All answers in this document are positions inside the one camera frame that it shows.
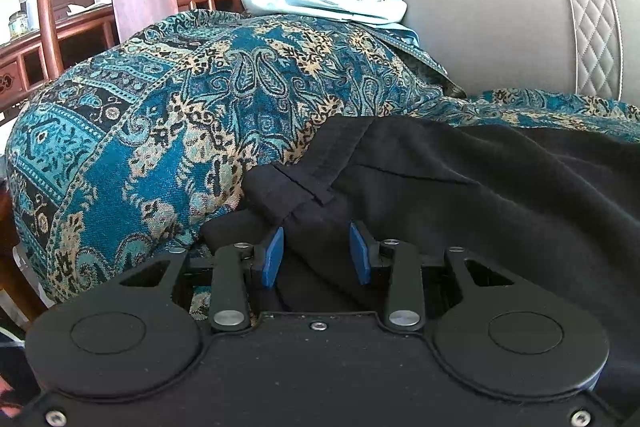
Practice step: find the glass jar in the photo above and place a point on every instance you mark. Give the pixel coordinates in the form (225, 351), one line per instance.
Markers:
(17, 26)

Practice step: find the blue paisley blanket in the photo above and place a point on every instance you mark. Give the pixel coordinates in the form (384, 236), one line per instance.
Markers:
(150, 132)

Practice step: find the light blue shirt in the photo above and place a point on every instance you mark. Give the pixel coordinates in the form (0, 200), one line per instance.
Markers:
(310, 4)

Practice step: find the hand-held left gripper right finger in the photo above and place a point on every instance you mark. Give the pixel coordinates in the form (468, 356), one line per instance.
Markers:
(360, 258)

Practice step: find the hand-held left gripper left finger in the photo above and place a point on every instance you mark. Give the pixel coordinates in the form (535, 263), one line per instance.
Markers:
(272, 258)

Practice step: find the black pants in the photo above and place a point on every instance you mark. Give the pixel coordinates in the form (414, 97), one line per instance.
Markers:
(450, 207)

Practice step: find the wooden cabinet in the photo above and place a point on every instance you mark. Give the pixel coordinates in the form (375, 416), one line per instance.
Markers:
(75, 32)

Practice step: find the grey leather sofa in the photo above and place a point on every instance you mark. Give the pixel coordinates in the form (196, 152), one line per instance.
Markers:
(500, 7)

